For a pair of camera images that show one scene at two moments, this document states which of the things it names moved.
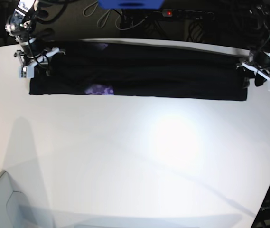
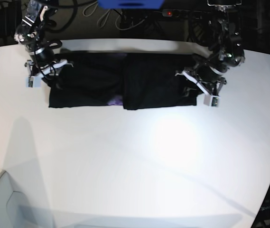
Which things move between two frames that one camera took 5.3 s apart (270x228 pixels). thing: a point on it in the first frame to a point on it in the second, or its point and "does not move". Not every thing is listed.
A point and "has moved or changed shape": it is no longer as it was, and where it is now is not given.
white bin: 4,208 does not move
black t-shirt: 141,70 has moved or changed shape
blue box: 132,4 does not move
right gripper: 267,64 to 208,78
